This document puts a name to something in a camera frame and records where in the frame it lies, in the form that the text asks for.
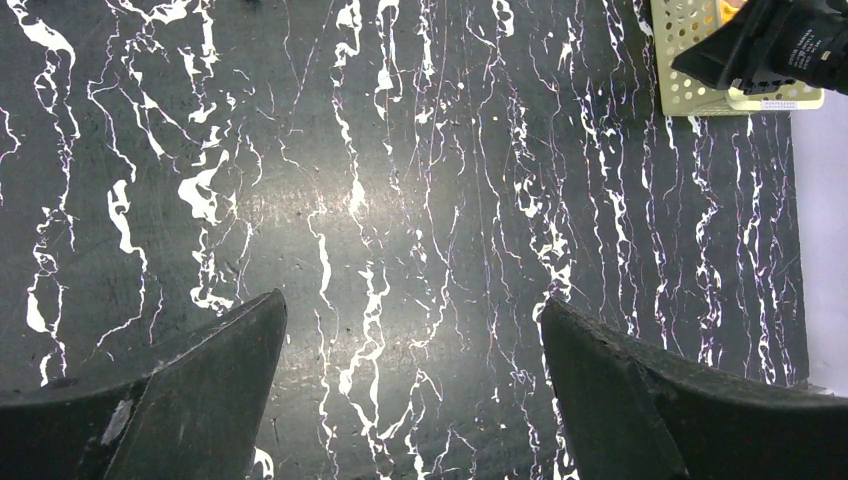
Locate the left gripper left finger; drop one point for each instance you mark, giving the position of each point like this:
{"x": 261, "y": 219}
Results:
{"x": 189, "y": 407}

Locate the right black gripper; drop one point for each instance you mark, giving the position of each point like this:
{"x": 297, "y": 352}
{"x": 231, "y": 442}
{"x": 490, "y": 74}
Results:
{"x": 771, "y": 44}

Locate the green plastic basket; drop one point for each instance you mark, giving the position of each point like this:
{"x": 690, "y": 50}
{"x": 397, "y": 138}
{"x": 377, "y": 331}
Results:
{"x": 692, "y": 75}

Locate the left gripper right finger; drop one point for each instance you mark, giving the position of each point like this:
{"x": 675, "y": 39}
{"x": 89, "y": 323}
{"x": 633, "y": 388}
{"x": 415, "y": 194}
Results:
{"x": 632, "y": 410}

